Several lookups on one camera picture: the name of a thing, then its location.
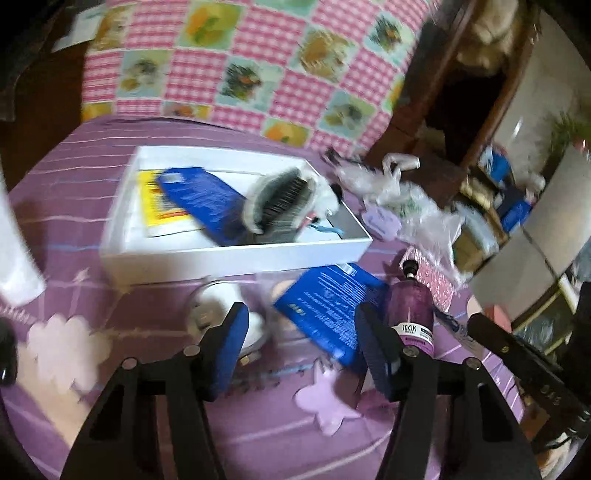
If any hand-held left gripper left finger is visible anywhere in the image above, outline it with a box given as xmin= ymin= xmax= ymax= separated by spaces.
xmin=60 ymin=301 xmax=251 ymax=480

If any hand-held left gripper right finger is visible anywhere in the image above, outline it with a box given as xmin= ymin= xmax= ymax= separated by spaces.
xmin=358 ymin=302 xmax=543 ymax=480

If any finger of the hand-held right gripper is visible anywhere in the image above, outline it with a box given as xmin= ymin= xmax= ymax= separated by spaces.
xmin=466 ymin=313 xmax=591 ymax=435

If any round steel cup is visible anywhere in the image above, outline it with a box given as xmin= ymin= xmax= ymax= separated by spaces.
xmin=187 ymin=279 xmax=269 ymax=365

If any purple pump bottle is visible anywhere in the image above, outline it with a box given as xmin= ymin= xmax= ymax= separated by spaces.
xmin=387 ymin=260 xmax=437 ymax=358

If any blue plastic packet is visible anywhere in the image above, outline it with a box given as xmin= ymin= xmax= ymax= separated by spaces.
xmin=157 ymin=167 xmax=252 ymax=247
xmin=273 ymin=262 xmax=391 ymax=370

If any white shallow box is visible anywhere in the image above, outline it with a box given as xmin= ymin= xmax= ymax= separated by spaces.
xmin=100 ymin=145 xmax=374 ymax=289

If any pink glitter pouch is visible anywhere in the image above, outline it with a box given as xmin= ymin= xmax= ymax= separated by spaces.
xmin=399 ymin=246 xmax=455 ymax=308

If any lavender round card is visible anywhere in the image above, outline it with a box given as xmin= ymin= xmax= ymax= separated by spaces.
xmin=360 ymin=205 xmax=402 ymax=241

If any grey plaid slipper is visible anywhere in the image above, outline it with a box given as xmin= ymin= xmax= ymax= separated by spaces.
xmin=244 ymin=166 xmax=319 ymax=245

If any white plush dog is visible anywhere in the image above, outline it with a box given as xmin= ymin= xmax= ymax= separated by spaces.
xmin=309 ymin=182 xmax=345 ymax=222

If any yellow and white packet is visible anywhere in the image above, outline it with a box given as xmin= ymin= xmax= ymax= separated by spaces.
xmin=137 ymin=170 xmax=204 ymax=238

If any clear plastic bag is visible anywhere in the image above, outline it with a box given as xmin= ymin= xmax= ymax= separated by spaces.
xmin=332 ymin=154 xmax=476 ymax=287

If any purple striped tablecloth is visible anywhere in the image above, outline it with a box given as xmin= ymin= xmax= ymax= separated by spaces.
xmin=0 ymin=115 xmax=532 ymax=480

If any dark wooden cabinet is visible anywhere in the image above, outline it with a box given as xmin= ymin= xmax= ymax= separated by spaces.
xmin=369 ymin=0 xmax=541 ymax=208

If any pink checked patchwork cloth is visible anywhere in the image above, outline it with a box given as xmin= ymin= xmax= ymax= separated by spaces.
xmin=81 ymin=0 xmax=446 ymax=151

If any black hair tie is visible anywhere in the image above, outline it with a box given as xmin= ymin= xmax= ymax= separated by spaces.
xmin=323 ymin=147 xmax=365 ymax=169

